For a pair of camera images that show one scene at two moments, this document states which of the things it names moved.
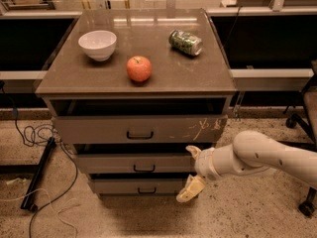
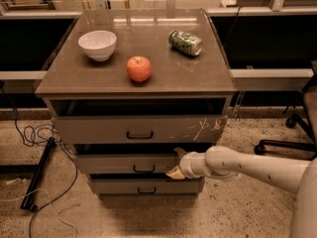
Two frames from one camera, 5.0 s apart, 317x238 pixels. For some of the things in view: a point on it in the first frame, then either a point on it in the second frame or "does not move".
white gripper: x=205 y=164 to x=187 y=167
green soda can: x=186 y=42 does not move
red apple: x=139 y=68 does not move
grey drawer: x=135 y=164 does not move
